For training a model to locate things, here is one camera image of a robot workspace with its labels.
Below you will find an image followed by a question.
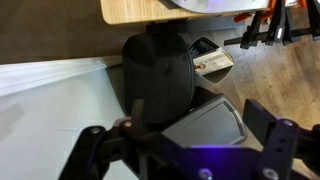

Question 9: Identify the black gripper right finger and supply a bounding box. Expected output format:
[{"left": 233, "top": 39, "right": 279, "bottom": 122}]
[{"left": 243, "top": 99, "right": 320, "bottom": 180}]

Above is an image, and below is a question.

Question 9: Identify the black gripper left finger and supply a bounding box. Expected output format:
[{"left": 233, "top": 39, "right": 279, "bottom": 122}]
[{"left": 58, "top": 98, "right": 174, "bottom": 180}]

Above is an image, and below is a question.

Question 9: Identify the grey trash bin lid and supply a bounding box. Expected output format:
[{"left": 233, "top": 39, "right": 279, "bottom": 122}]
[{"left": 162, "top": 94, "right": 247, "bottom": 147}]

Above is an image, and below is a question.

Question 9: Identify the small bin with papers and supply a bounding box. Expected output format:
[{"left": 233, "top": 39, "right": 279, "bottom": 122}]
[{"left": 189, "top": 36, "right": 235, "bottom": 84}]

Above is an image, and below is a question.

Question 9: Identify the light wooden table top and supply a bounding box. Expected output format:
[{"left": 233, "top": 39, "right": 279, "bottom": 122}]
[{"left": 100, "top": 0, "right": 272, "bottom": 25}]

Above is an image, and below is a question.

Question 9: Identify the black camera tripod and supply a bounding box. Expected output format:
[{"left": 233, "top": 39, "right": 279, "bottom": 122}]
[{"left": 224, "top": 0, "right": 320, "bottom": 49}]

